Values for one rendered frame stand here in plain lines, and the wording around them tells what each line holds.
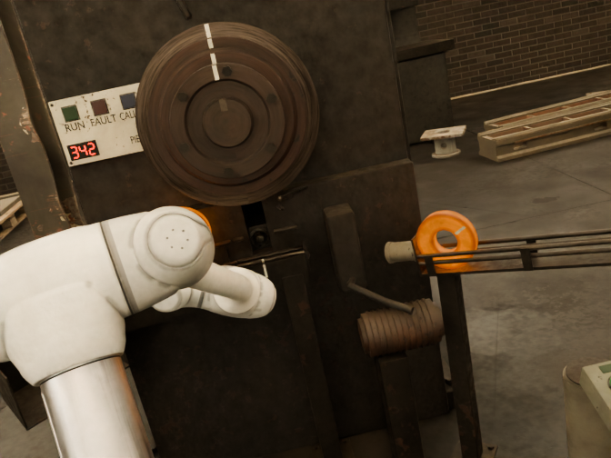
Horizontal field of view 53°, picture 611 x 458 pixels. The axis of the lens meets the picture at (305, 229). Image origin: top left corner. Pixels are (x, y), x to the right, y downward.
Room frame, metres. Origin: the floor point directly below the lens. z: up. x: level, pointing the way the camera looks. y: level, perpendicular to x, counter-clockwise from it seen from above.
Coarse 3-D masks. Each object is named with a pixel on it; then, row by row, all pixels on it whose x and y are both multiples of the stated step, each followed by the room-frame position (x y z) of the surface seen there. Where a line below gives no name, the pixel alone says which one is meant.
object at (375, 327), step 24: (384, 312) 1.48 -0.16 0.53; (432, 312) 1.45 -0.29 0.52; (360, 336) 1.51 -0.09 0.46; (384, 336) 1.43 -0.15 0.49; (408, 336) 1.43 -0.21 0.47; (432, 336) 1.43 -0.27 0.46; (384, 360) 1.45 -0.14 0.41; (384, 384) 1.44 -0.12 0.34; (408, 384) 1.44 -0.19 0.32; (384, 408) 1.53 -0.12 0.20; (408, 408) 1.44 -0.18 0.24; (408, 432) 1.44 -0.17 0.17; (408, 456) 1.44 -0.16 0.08
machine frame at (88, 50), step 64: (64, 0) 1.73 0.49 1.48; (128, 0) 1.73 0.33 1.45; (192, 0) 1.73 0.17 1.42; (256, 0) 1.74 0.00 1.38; (320, 0) 1.74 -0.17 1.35; (384, 0) 1.75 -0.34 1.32; (64, 64) 1.72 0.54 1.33; (128, 64) 1.73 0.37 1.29; (320, 64) 1.74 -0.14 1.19; (384, 64) 1.75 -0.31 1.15; (320, 128) 1.74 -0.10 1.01; (384, 128) 1.75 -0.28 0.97; (128, 192) 1.73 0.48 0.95; (320, 192) 1.69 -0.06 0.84; (384, 192) 1.69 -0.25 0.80; (320, 256) 1.69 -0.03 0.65; (384, 256) 1.69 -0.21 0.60; (192, 320) 1.67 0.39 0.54; (256, 320) 1.68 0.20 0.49; (320, 320) 1.68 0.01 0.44; (192, 384) 1.67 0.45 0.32; (256, 384) 1.68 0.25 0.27; (448, 384) 1.75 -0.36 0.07; (192, 448) 1.67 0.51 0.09; (256, 448) 1.68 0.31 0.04
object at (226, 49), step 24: (192, 48) 1.56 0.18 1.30; (216, 48) 1.56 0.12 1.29; (240, 48) 1.57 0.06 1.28; (264, 48) 1.57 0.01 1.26; (168, 72) 1.56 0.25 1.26; (192, 72) 1.54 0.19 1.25; (264, 72) 1.55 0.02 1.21; (288, 72) 1.57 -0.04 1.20; (168, 96) 1.54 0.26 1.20; (288, 96) 1.55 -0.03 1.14; (168, 120) 1.54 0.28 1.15; (288, 120) 1.55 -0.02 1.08; (168, 144) 1.54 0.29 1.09; (288, 144) 1.55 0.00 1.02; (192, 168) 1.54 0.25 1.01; (264, 168) 1.55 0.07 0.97; (216, 192) 1.56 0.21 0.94; (240, 192) 1.57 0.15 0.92
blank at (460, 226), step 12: (432, 216) 1.47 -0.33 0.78; (444, 216) 1.45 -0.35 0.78; (456, 216) 1.44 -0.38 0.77; (420, 228) 1.49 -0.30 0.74; (432, 228) 1.47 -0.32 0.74; (444, 228) 1.46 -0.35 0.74; (456, 228) 1.44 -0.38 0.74; (468, 228) 1.42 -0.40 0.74; (420, 240) 1.49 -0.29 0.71; (432, 240) 1.48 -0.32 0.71; (468, 240) 1.42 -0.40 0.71; (432, 252) 1.48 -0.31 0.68; (444, 252) 1.47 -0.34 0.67; (444, 264) 1.46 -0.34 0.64; (456, 264) 1.44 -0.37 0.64
